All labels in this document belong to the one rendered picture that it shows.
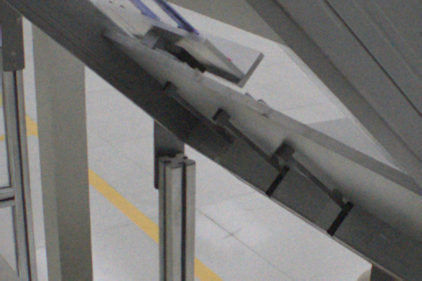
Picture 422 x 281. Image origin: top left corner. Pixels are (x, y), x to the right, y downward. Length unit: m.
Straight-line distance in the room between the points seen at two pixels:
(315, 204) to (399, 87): 0.62
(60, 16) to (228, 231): 1.44
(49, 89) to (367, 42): 1.01
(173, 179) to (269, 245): 1.15
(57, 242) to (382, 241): 0.67
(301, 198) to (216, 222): 1.47
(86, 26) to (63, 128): 0.33
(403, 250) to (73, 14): 0.45
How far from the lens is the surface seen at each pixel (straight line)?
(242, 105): 0.69
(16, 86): 1.73
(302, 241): 2.23
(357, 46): 0.22
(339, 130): 1.35
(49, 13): 0.91
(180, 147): 1.11
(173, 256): 1.13
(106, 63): 0.95
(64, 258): 1.33
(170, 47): 1.02
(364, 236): 0.79
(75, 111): 1.23
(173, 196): 1.09
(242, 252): 2.16
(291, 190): 0.87
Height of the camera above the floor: 1.06
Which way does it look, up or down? 22 degrees down
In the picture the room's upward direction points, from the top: 3 degrees clockwise
